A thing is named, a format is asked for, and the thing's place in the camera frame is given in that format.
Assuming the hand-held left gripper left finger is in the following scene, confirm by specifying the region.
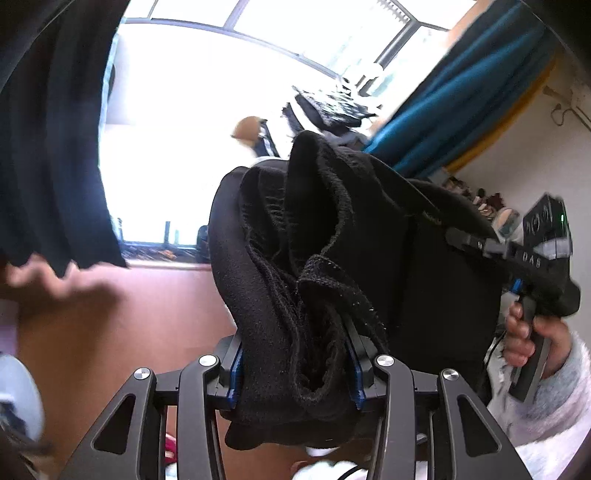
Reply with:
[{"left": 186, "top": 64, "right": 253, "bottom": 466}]
[{"left": 69, "top": 337, "right": 245, "bottom": 480}]

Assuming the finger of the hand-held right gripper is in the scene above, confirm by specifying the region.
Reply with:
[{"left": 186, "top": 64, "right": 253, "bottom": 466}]
[{"left": 445, "top": 230, "right": 509, "bottom": 262}]

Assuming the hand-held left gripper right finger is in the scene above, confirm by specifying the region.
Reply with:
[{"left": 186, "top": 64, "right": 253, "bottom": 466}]
[{"left": 342, "top": 320, "right": 533, "bottom": 480}]

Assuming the black fleece garment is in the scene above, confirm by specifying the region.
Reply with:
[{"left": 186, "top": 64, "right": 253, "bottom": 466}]
[{"left": 208, "top": 130, "right": 509, "bottom": 450}]

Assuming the person's right forearm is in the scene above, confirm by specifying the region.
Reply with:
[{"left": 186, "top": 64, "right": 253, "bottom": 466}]
[{"left": 485, "top": 332, "right": 591, "bottom": 480}]

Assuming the person's right hand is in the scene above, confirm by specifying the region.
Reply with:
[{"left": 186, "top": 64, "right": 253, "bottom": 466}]
[{"left": 502, "top": 303, "right": 574, "bottom": 378}]

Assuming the round white mirror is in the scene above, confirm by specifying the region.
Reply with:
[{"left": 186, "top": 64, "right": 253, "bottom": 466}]
[{"left": 493, "top": 209, "right": 517, "bottom": 241}]

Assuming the red slipper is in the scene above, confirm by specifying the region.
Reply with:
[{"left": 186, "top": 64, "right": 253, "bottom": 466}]
[{"left": 161, "top": 434, "right": 179, "bottom": 466}]

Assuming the blue curtain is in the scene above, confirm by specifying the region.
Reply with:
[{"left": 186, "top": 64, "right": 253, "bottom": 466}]
[{"left": 365, "top": 0, "right": 561, "bottom": 181}]

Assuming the round wooden stool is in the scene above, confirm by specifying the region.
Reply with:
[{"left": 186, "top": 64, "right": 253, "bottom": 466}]
[{"left": 231, "top": 115, "right": 267, "bottom": 145}]

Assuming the window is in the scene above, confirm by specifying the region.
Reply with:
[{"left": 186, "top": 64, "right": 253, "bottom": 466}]
[{"left": 99, "top": 0, "right": 458, "bottom": 259}]

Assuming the dark hanging cloth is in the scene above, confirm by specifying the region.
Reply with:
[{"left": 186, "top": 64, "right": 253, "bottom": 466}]
[{"left": 0, "top": 0, "right": 130, "bottom": 269}]

